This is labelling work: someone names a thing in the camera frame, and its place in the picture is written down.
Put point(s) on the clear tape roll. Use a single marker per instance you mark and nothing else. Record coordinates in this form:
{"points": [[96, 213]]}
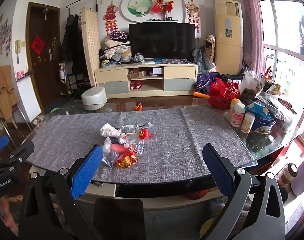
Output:
{"points": [[107, 110]]}

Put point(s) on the pink curtain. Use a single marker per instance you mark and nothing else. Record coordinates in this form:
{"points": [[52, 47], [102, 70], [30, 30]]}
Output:
{"points": [[252, 17]]}

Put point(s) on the wall photo collage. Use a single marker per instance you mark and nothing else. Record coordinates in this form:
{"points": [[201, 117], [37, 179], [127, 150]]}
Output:
{"points": [[1, 42]]}

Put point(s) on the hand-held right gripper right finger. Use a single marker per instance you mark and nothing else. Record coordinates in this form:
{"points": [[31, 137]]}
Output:
{"points": [[218, 170]]}

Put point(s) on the black trash bin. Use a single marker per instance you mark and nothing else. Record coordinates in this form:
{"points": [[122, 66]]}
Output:
{"points": [[119, 220]]}

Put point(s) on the white pink candy wrapper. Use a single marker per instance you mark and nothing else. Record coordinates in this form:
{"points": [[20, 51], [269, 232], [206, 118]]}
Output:
{"points": [[127, 141]]}

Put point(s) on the wall intercom phone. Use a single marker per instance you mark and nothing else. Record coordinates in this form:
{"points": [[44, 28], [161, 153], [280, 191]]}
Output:
{"points": [[17, 46]]}

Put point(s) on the white box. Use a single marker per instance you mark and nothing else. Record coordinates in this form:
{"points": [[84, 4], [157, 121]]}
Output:
{"points": [[156, 71]]}

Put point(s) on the pink hanging decoration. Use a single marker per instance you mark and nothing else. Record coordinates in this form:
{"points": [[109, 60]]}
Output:
{"points": [[192, 11]]}

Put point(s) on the green paper plane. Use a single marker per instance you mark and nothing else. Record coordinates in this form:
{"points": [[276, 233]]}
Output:
{"points": [[55, 110]]}

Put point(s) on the pile of snack packets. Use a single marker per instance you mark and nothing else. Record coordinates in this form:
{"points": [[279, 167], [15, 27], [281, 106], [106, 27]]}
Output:
{"points": [[277, 97]]}

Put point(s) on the red diamond door paper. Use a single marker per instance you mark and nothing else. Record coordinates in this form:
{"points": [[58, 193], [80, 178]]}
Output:
{"points": [[37, 45]]}

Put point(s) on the brown box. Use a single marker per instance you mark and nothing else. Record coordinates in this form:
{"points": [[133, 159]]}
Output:
{"points": [[136, 75]]}

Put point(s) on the small orange paper cone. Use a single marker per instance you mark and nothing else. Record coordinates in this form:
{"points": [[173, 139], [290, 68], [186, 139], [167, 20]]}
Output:
{"points": [[138, 107]]}

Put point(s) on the beige television cabinet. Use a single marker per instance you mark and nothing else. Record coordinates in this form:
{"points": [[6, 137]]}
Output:
{"points": [[111, 75]]}

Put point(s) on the window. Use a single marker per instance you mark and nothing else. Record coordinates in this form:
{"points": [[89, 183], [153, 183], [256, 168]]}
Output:
{"points": [[287, 55]]}

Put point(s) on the blue round tin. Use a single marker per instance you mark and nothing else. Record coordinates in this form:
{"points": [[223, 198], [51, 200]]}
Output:
{"points": [[264, 127]]}

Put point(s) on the red fish hanging decoration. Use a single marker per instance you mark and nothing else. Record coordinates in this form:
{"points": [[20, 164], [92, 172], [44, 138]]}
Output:
{"points": [[111, 15]]}

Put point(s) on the white bottle pink label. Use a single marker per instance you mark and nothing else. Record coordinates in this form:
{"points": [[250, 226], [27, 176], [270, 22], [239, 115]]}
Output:
{"points": [[237, 116]]}

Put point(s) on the small grey woven table mat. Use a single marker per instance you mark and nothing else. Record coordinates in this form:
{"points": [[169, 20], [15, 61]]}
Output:
{"points": [[212, 130]]}

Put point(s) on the beige folding screen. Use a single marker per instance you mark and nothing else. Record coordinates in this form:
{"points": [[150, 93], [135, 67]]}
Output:
{"points": [[90, 45]]}

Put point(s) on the gold foil wrapper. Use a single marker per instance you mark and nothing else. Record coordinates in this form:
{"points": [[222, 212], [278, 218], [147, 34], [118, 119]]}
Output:
{"points": [[127, 162]]}

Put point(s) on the basketball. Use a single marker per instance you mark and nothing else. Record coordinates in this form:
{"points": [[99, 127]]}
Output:
{"points": [[195, 195]]}

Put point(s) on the clear bag dark contents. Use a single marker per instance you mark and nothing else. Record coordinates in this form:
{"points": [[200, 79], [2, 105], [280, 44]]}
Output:
{"points": [[249, 90]]}

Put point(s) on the clear plastic bag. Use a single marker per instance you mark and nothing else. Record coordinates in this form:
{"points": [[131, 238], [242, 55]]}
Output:
{"points": [[139, 57]]}

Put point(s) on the red plastic cone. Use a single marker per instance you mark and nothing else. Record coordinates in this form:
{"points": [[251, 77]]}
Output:
{"points": [[120, 148]]}

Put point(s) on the red round plastic toy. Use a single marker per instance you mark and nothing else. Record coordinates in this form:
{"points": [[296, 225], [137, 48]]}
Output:
{"points": [[143, 134]]}

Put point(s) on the white bottle orange label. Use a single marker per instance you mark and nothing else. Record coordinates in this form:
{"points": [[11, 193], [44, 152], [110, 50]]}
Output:
{"points": [[247, 123]]}

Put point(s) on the white tissue paper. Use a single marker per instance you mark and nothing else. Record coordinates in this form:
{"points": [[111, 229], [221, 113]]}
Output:
{"points": [[109, 130]]}

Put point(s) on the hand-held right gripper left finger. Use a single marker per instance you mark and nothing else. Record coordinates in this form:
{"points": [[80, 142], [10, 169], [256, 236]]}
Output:
{"points": [[88, 170]]}

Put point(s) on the cardboard boxes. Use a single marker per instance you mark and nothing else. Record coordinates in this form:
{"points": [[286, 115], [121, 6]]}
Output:
{"points": [[210, 47]]}

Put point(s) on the round white wall picture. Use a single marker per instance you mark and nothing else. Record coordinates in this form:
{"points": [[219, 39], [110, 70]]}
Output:
{"points": [[139, 6]]}

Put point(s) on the purple cloth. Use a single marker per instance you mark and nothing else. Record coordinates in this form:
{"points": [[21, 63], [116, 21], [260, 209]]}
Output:
{"points": [[205, 83]]}

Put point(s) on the lavender stool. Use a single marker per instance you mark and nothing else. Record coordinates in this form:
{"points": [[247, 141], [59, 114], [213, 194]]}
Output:
{"points": [[303, 177]]}

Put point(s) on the large grey woven table mat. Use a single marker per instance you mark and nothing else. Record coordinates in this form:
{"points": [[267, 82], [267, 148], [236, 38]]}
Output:
{"points": [[66, 135]]}

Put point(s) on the dark hanging coats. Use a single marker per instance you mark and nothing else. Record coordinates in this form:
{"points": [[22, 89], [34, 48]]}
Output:
{"points": [[71, 45]]}

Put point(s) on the orange foam tube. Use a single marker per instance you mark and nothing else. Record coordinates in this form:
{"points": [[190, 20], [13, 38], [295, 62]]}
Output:
{"points": [[201, 95]]}

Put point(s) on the white torn sachet wrapper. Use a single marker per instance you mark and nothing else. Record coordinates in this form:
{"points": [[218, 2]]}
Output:
{"points": [[132, 128]]}

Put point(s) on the metal leg chair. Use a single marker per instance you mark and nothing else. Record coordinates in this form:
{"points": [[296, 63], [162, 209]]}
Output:
{"points": [[16, 120]]}

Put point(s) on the white round stool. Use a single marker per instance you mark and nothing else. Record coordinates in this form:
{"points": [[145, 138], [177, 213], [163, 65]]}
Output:
{"points": [[93, 97]]}

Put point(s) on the dark brown door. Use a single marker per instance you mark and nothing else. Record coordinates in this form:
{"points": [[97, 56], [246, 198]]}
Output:
{"points": [[45, 80]]}

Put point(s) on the black shoe rack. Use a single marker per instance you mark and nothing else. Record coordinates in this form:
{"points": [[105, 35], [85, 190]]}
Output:
{"points": [[78, 85]]}

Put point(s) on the pink child bag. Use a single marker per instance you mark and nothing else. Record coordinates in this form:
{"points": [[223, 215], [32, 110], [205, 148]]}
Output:
{"points": [[62, 73]]}

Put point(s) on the clear plastic wrapper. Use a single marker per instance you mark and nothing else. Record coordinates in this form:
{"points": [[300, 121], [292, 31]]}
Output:
{"points": [[108, 152]]}

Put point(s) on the white bottle yellow label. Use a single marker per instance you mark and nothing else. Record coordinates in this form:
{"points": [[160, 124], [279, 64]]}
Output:
{"points": [[233, 103]]}

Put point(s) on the pile of clothes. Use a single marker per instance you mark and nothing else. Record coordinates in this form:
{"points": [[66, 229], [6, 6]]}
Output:
{"points": [[115, 47]]}

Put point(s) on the red openwork basket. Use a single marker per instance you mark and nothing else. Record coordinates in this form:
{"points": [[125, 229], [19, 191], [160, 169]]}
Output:
{"points": [[223, 92]]}

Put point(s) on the black flat television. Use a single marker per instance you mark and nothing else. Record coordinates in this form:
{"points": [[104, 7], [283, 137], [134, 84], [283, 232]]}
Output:
{"points": [[162, 40]]}

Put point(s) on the brown thermos flask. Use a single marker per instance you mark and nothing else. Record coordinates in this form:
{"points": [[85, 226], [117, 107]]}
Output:
{"points": [[287, 180]]}

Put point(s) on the brown fleece robe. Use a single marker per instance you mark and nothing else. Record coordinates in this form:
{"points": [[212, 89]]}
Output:
{"points": [[4, 90]]}

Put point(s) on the beige standing air conditioner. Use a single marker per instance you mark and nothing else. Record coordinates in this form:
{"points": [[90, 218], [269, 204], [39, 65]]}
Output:
{"points": [[228, 55]]}

